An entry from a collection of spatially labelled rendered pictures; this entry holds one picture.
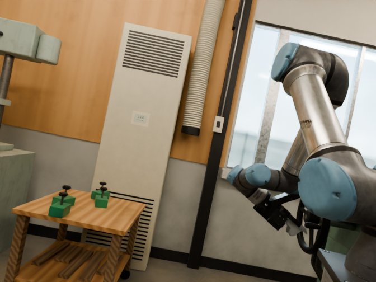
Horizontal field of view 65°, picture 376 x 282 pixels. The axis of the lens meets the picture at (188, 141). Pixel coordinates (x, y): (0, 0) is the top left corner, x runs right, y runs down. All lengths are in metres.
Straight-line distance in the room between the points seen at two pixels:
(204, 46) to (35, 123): 1.53
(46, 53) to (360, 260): 2.08
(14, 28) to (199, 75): 1.31
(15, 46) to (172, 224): 1.76
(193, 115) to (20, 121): 1.44
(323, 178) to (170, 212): 2.07
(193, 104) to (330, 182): 1.84
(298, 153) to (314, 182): 0.41
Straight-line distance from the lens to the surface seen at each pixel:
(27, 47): 2.33
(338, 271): 0.73
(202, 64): 2.42
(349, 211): 0.64
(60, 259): 2.02
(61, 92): 2.73
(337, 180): 0.61
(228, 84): 2.50
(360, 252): 0.75
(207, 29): 2.52
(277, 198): 1.17
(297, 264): 2.93
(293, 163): 1.06
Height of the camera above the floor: 1.02
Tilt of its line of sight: level
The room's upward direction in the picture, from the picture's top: 11 degrees clockwise
